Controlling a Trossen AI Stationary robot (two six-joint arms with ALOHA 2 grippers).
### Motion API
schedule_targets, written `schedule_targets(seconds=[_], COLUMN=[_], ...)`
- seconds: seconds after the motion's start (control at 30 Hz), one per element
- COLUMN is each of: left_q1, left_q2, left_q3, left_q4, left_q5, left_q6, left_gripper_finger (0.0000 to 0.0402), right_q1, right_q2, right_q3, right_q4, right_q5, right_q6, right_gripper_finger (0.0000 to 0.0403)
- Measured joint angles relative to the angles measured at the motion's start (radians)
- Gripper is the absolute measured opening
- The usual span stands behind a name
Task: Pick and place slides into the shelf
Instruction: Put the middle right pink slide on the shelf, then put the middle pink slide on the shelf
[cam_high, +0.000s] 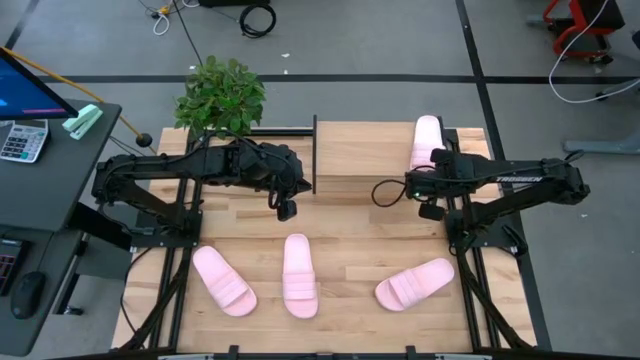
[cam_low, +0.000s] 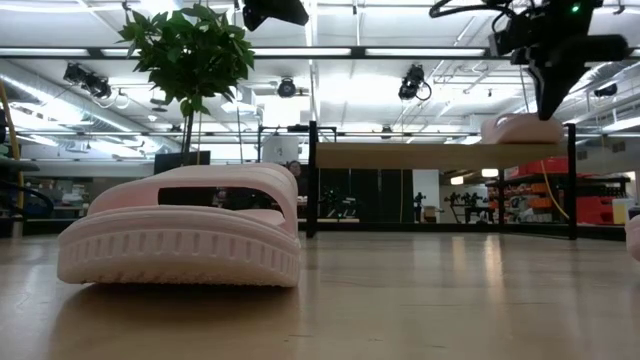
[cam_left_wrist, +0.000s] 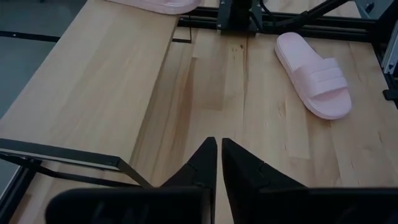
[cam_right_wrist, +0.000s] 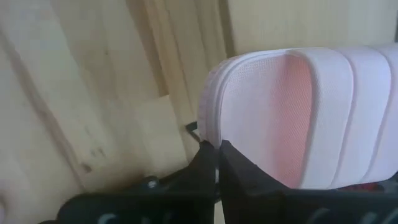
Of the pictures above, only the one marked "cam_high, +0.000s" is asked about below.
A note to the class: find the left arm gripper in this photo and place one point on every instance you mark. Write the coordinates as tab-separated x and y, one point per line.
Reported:
287	210

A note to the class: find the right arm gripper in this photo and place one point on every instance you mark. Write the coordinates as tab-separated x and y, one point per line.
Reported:
432	211

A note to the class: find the wooden shelf with black legs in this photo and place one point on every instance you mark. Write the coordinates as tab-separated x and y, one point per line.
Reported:
365	150

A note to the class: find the pink slide sandal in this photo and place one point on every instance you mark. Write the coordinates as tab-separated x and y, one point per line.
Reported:
426	135
300	280
225	282
415	285

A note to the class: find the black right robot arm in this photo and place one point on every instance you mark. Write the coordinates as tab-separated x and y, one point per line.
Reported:
520	179

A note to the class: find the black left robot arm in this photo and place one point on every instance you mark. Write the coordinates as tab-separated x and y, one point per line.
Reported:
150	167

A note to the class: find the green plant in black pot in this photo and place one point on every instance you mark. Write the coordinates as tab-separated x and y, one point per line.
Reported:
220	95

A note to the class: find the yellow rod with black foot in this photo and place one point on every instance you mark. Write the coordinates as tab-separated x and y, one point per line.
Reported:
144	139

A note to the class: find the grey table foot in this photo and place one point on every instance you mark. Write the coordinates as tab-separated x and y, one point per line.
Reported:
600	146

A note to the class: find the grey chair base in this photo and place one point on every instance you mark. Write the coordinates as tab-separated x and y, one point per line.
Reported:
625	87

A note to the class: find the mint green stapler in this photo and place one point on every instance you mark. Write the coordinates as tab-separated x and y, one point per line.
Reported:
82	121

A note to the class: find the dark grey desk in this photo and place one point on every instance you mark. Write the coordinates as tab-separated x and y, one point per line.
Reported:
50	190

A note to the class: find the red and black cart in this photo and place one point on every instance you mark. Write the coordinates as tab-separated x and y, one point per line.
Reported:
600	15

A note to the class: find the grey desk calculator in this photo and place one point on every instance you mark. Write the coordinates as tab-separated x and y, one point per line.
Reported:
22	142

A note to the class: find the computer monitor with blue screen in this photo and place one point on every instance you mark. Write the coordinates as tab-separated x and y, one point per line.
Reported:
25	95

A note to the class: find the black computer mouse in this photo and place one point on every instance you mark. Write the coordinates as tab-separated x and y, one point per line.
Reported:
28	295

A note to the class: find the black keyboard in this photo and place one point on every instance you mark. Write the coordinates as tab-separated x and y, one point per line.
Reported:
7	265

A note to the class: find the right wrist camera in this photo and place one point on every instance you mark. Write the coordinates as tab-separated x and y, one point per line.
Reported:
417	182

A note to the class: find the black metal table frame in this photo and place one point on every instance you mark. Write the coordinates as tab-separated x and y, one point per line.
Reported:
290	132

